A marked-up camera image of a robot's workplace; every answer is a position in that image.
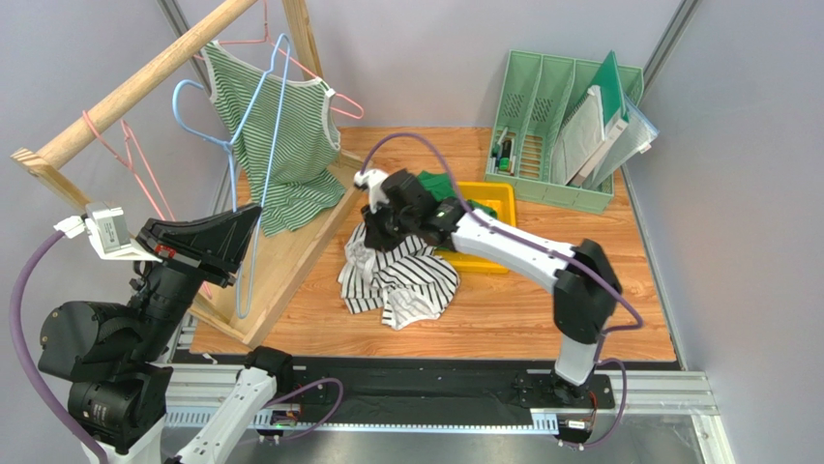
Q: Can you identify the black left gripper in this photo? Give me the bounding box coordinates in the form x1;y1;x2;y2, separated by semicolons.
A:
130;200;263;358

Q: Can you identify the black white striped tank top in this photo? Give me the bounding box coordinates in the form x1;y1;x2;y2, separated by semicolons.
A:
338;223;460;331

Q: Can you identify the blue wire hanger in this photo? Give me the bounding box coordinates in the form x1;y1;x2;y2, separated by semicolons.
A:
171;33;292;320

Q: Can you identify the pink wire hanger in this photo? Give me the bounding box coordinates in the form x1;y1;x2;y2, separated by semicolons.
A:
192;0;365;120
81;109;214;301

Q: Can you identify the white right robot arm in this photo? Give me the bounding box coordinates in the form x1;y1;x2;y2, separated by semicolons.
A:
354;169;622;387

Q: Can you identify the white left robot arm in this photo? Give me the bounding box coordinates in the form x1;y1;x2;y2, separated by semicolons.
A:
38;202;262;463

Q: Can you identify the green white striped tank top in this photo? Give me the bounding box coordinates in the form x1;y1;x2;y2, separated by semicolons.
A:
242;79;346;236

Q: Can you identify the wooden clothes rack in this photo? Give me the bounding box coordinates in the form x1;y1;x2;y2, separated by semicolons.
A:
12;0;363;347

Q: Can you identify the yellow plastic tray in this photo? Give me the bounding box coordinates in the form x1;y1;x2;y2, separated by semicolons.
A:
436;181;516;275

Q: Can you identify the white pen in organizer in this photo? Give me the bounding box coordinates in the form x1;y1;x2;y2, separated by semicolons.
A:
490;127;509;170

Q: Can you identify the green plastic file organizer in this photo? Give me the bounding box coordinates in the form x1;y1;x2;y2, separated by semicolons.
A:
484;49;616;214

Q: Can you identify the white mesh document pouch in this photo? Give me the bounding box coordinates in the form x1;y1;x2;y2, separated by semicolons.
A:
549;85;605;185

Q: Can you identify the green cover book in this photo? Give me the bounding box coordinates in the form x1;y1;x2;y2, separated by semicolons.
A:
568;50;629;187

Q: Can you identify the clear mesh zip pouch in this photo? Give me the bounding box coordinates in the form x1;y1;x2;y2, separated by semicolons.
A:
582;96;660;189

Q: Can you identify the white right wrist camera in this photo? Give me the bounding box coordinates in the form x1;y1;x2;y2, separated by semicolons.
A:
354;169;389;213

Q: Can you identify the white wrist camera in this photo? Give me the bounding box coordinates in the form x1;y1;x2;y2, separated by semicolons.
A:
53;202;161;262
354;169;389;213

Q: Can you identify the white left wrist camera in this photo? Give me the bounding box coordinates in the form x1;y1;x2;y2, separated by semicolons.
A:
53;202;161;262

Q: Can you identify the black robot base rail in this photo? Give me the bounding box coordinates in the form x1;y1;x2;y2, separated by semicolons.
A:
173;350;616;429

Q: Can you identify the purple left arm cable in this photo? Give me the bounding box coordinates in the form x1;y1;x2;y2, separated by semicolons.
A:
9;230;344;464

